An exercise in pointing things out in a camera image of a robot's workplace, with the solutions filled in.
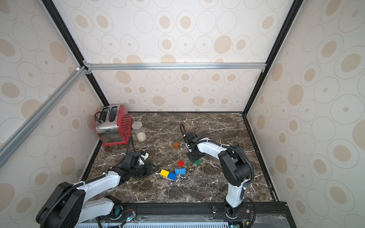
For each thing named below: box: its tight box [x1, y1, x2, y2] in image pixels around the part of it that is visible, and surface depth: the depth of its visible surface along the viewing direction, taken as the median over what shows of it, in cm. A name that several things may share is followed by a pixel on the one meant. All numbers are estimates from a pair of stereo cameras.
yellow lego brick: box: [159, 169, 170, 178], surface depth 83 cm
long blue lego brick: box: [174, 168, 186, 175], surface depth 89 cm
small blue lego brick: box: [167, 171, 178, 181], surface depth 83 cm
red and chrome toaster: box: [94, 104, 133, 148], surface depth 99 cm
